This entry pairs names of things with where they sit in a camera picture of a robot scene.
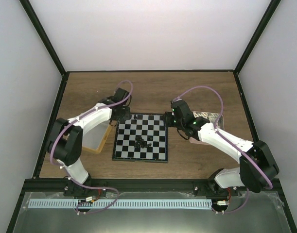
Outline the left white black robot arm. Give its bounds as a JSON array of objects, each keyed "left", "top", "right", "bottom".
[{"left": 46, "top": 94, "right": 132, "bottom": 196}]

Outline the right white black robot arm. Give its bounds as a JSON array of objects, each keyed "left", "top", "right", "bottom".
[{"left": 162, "top": 112, "right": 279, "bottom": 196}]

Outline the pile of black chess pieces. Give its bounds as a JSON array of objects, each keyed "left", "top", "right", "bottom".
[{"left": 134, "top": 135, "right": 152, "bottom": 149}]

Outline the black and silver chessboard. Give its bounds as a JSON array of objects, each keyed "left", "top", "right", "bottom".
[{"left": 112, "top": 113, "right": 168, "bottom": 163}]

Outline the yellow tin box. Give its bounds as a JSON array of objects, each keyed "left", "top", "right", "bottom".
[{"left": 82, "top": 121, "right": 112, "bottom": 154}]

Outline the pink tin box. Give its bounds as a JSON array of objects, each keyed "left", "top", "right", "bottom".
[{"left": 189, "top": 111, "right": 225, "bottom": 145}]

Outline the black frame post left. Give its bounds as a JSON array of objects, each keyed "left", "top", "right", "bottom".
[{"left": 19, "top": 0, "right": 66, "bottom": 77}]

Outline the black frame post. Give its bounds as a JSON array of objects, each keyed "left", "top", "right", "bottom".
[
  {"left": 19, "top": 0, "right": 66, "bottom": 77},
  {"left": 234, "top": 0, "right": 281, "bottom": 75}
]

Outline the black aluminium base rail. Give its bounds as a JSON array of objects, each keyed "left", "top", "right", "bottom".
[{"left": 24, "top": 178, "right": 280, "bottom": 195}]

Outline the light blue cable duct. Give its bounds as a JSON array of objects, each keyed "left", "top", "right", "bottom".
[{"left": 28, "top": 199, "right": 212, "bottom": 210}]

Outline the black frame post right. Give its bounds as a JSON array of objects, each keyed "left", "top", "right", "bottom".
[{"left": 234, "top": 0, "right": 281, "bottom": 75}]

